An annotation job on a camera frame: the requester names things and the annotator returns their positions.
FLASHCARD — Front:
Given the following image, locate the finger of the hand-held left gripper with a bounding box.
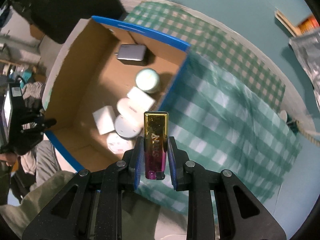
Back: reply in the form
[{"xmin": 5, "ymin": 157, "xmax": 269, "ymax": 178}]
[{"xmin": 22, "ymin": 115, "xmax": 57, "ymax": 137}]

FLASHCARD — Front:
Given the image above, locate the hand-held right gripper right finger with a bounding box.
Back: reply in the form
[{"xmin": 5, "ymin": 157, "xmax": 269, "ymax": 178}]
[{"xmin": 167, "ymin": 135, "xmax": 287, "ymax": 240}]

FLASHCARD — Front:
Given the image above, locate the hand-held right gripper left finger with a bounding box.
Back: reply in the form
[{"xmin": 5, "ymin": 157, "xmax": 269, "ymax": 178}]
[{"xmin": 22, "ymin": 136, "xmax": 145, "ymax": 240}]

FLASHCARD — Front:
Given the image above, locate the white octagonal case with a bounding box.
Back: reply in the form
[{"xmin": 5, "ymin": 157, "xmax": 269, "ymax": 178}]
[{"xmin": 106, "ymin": 132, "xmax": 135, "ymax": 154}]

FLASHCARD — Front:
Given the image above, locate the gold and purple lighter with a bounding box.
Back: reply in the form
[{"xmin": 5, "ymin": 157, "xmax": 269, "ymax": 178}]
[{"xmin": 143, "ymin": 111, "xmax": 170, "ymax": 180}]

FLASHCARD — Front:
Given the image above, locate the black round tin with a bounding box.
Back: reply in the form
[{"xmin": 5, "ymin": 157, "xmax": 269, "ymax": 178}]
[{"xmin": 114, "ymin": 115, "xmax": 140, "ymax": 139}]

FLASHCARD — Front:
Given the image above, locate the large white charger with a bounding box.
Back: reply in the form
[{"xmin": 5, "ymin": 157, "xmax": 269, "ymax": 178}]
[{"xmin": 92, "ymin": 106, "xmax": 117, "ymax": 135}]

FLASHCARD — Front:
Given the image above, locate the small white charger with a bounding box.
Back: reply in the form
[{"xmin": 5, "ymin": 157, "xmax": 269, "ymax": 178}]
[{"xmin": 127, "ymin": 87, "xmax": 156, "ymax": 108}]

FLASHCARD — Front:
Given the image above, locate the blue cardboard box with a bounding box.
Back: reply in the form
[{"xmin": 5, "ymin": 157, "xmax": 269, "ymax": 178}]
[{"xmin": 42, "ymin": 15, "xmax": 191, "ymax": 173}]

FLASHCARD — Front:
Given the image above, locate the mint green round tin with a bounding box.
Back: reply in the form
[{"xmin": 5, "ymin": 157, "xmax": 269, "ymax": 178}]
[{"xmin": 135, "ymin": 69, "xmax": 161, "ymax": 94}]

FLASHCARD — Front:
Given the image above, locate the grey charger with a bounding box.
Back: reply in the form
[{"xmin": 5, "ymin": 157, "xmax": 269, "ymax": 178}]
[{"xmin": 115, "ymin": 44, "xmax": 147, "ymax": 62}]

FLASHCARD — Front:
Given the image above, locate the person's left hand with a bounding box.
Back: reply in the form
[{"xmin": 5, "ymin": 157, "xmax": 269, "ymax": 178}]
[{"xmin": 0, "ymin": 152, "xmax": 19, "ymax": 167}]

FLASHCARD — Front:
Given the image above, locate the striped cloth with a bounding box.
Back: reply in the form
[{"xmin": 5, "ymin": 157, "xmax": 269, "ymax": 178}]
[{"xmin": 22, "ymin": 81, "xmax": 47, "ymax": 99}]

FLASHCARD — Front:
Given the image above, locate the green checked plastic tablecloth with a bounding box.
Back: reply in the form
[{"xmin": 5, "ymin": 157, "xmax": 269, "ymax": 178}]
[{"xmin": 136, "ymin": 52, "xmax": 303, "ymax": 217}]

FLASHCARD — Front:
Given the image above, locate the cardboard sheet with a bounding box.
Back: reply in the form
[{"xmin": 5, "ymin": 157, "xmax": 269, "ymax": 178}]
[{"xmin": 30, "ymin": 24, "xmax": 47, "ymax": 40}]

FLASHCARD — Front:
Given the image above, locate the black hanging cloth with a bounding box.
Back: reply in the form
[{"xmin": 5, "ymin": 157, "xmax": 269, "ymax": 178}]
[{"xmin": 15, "ymin": 0, "xmax": 128, "ymax": 44}]

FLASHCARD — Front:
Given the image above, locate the green checked fabric cloth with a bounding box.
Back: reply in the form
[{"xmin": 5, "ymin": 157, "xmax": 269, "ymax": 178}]
[{"xmin": 124, "ymin": 1, "xmax": 286, "ymax": 112}]

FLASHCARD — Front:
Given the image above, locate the silver foil curtain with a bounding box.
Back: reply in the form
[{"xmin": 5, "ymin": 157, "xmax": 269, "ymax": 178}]
[{"xmin": 289, "ymin": 27, "xmax": 320, "ymax": 90}]

